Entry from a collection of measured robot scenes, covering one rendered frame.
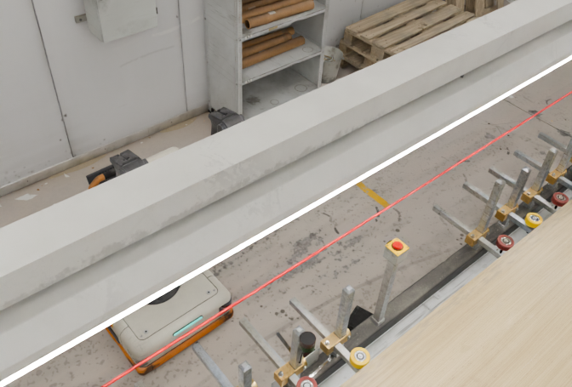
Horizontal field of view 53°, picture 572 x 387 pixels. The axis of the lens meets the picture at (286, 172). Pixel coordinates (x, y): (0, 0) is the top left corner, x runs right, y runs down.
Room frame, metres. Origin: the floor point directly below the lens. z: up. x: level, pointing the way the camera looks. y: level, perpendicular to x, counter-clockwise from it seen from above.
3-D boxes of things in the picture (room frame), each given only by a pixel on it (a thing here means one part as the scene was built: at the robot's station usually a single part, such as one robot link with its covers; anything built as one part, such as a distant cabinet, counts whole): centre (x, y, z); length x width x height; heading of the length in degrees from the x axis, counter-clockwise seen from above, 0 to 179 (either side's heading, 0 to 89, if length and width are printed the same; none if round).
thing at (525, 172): (2.22, -1.20, 0.88); 0.04 x 0.04 x 0.48; 42
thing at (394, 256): (1.55, -0.46, 1.18); 0.07 x 0.07 x 0.08; 42
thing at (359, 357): (1.24, -0.34, 0.85); 0.08 x 0.08 x 0.11
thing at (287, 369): (1.19, -0.07, 0.85); 0.14 x 0.06 x 0.05; 132
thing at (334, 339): (1.36, -0.26, 0.82); 0.14 x 0.06 x 0.05; 132
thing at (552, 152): (2.38, -1.38, 0.88); 0.04 x 0.04 x 0.48; 42
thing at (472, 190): (2.23, -1.14, 0.83); 0.43 x 0.03 x 0.04; 42
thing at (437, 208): (2.06, -0.95, 0.80); 0.43 x 0.03 x 0.04; 42
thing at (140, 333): (1.99, 0.70, 0.16); 0.67 x 0.64 x 0.25; 44
